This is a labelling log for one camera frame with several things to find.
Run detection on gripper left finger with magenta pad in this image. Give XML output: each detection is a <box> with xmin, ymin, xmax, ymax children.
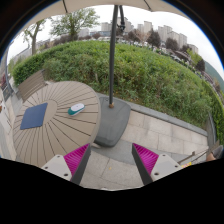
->
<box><xmin>42</xmin><ymin>144</ymin><xmax>91</xmax><ymax>185</ymax></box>

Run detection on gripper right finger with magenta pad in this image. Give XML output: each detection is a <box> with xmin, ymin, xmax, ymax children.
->
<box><xmin>132</xmin><ymin>143</ymin><xmax>182</xmax><ymax>185</ymax></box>

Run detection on white and teal computer mouse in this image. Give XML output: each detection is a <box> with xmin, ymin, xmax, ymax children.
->
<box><xmin>68</xmin><ymin>103</ymin><xmax>85</xmax><ymax>116</ymax></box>

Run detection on blue mouse pad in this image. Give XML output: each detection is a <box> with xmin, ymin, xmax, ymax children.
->
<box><xmin>20</xmin><ymin>103</ymin><xmax>47</xmax><ymax>130</ymax></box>

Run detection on round slatted beige table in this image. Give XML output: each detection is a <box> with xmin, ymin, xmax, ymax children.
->
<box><xmin>13</xmin><ymin>81</ymin><xmax>101</xmax><ymax>167</ymax></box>

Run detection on grey umbrella base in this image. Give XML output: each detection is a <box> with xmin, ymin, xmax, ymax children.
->
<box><xmin>94</xmin><ymin>97</ymin><xmax>131</xmax><ymax>147</ymax></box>

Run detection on dark shoe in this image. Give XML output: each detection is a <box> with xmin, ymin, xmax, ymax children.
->
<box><xmin>212</xmin><ymin>145</ymin><xmax>224</xmax><ymax>159</ymax></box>

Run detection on green hedge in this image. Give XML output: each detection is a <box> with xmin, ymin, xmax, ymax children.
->
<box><xmin>12</xmin><ymin>41</ymin><xmax>224</xmax><ymax>144</ymax></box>

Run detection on beige slatted chair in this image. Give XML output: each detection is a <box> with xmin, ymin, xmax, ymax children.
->
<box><xmin>18</xmin><ymin>70</ymin><xmax>46</xmax><ymax>101</ymax></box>

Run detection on dark umbrella pole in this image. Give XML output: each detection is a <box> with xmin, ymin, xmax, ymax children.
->
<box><xmin>109</xmin><ymin>5</ymin><xmax>125</xmax><ymax>108</ymax></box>

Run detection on beige umbrella canopy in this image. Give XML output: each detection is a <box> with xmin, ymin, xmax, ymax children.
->
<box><xmin>19</xmin><ymin>0</ymin><xmax>191</xmax><ymax>31</ymax></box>

